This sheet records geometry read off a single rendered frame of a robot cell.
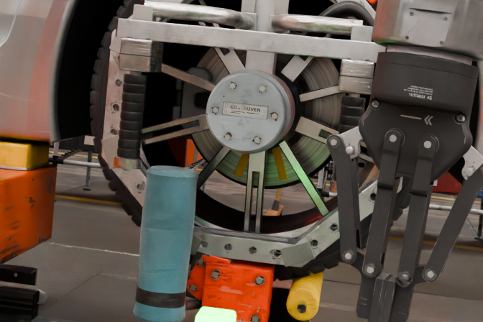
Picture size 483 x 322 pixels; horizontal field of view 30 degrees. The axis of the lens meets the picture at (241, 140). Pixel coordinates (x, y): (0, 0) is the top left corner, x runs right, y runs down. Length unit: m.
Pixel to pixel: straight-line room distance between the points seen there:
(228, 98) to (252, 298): 0.39
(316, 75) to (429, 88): 1.14
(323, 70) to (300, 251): 0.38
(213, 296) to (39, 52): 0.57
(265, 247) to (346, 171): 0.94
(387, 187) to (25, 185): 1.18
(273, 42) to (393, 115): 0.74
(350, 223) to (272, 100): 0.77
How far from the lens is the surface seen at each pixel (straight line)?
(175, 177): 1.49
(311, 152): 1.79
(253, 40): 1.40
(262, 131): 1.45
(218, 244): 1.63
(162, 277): 1.53
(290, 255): 1.61
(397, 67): 0.66
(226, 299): 1.64
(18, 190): 1.74
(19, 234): 1.78
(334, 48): 1.39
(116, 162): 1.41
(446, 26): 0.65
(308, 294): 1.64
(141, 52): 1.40
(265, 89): 1.45
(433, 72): 0.65
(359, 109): 1.36
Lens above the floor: 0.92
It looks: 5 degrees down
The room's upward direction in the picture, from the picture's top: 6 degrees clockwise
